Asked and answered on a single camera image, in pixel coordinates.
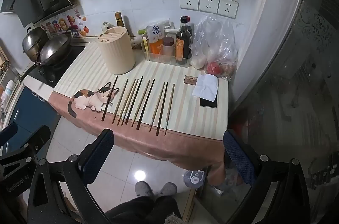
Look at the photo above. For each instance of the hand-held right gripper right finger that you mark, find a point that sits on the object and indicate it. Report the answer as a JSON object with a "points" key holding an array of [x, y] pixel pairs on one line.
{"points": [[238, 157]]}

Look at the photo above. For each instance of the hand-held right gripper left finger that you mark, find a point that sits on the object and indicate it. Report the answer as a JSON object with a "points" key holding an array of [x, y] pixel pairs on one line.
{"points": [[98, 153]]}

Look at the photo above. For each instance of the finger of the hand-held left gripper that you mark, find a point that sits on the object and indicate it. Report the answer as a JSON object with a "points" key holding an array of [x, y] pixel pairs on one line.
{"points": [[8, 131], [37, 136]]}

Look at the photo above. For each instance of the bunch of wooden chopsticks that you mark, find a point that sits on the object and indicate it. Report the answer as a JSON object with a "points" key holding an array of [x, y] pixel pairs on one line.
{"points": [[109, 99]]}

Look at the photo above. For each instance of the dark brown chopstick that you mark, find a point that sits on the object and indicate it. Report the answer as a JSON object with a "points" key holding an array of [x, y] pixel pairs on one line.
{"points": [[162, 108], [145, 104]]}

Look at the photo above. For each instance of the cream ribbed chopstick holder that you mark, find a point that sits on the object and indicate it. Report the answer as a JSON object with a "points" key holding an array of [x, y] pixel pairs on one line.
{"points": [[116, 54]]}

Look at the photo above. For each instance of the blue kitchen cabinet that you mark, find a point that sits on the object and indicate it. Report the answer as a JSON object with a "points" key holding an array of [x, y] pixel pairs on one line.
{"points": [[26, 107]]}

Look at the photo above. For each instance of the metal dish rack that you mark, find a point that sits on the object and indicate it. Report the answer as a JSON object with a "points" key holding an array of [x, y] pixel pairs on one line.
{"points": [[6, 89]]}

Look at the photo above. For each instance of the blue round floor object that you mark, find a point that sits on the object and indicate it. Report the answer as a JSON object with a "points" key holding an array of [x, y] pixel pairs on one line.
{"points": [[194, 179]]}

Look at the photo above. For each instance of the grey slipper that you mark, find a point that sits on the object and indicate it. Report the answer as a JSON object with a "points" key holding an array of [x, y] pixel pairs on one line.
{"points": [[168, 189], [143, 188]]}

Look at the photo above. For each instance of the black smartphone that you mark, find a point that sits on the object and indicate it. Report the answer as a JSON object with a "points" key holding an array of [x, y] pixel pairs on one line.
{"points": [[208, 103]]}

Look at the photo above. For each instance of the striped cat print tablecloth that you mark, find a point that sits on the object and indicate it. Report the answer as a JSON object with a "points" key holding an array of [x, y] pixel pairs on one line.
{"points": [[185, 112]]}

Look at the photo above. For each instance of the person's legs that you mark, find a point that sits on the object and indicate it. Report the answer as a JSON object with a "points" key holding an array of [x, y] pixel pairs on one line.
{"points": [[143, 209]]}

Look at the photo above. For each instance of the black induction cooktop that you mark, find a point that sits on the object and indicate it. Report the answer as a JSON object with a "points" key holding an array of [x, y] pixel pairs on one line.
{"points": [[66, 65]]}

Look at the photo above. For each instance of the white paper sheet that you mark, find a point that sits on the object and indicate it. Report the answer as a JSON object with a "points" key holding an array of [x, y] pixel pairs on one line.
{"points": [[205, 87]]}

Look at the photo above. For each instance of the wok with steel lid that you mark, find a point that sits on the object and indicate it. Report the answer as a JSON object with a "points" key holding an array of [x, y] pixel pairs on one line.
{"points": [[54, 47]]}

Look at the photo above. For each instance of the brown label patch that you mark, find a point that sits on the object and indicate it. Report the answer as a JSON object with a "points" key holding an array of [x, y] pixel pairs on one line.
{"points": [[190, 80]]}

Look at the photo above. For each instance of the red tomato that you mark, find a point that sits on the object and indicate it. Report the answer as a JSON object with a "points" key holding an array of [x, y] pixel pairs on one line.
{"points": [[213, 69]]}

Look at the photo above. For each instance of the steel steamer pot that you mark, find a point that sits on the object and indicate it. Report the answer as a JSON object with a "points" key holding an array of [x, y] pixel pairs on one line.
{"points": [[33, 40]]}

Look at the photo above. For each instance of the white round food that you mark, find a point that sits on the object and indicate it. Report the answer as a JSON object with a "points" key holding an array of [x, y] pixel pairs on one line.
{"points": [[198, 61]]}

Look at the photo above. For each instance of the clear organizer tray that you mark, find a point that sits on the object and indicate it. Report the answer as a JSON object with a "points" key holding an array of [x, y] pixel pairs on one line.
{"points": [[164, 61]]}

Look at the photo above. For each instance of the yellow seasoning box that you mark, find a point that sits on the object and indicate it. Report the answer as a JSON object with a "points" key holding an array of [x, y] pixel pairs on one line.
{"points": [[145, 47]]}

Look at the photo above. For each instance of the clear plastic bag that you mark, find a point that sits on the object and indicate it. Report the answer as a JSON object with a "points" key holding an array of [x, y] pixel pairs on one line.
{"points": [[212, 36]]}

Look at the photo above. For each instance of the dark soy sauce bottle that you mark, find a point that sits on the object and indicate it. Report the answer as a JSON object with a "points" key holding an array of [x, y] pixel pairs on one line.
{"points": [[182, 43]]}

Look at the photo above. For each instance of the small white jar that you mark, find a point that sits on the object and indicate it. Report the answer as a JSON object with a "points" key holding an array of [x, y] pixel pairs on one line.
{"points": [[106, 27]]}

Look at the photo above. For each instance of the brown lid spice jar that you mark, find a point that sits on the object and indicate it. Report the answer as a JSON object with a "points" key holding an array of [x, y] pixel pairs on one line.
{"points": [[168, 47]]}

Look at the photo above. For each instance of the white and orange seasoning bag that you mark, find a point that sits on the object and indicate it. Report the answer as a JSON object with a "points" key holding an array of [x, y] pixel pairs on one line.
{"points": [[156, 33]]}

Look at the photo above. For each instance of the cooking oil bottle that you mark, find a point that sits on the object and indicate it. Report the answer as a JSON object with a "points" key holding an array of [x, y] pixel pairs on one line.
{"points": [[119, 20]]}

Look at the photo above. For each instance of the colourful wall stickers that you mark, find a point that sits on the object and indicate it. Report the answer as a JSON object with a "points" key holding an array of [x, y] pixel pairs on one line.
{"points": [[62, 24]]}

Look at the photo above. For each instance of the white wall socket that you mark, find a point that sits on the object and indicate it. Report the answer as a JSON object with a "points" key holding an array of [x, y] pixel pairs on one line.
{"points": [[209, 3], [227, 8], [189, 1]]}

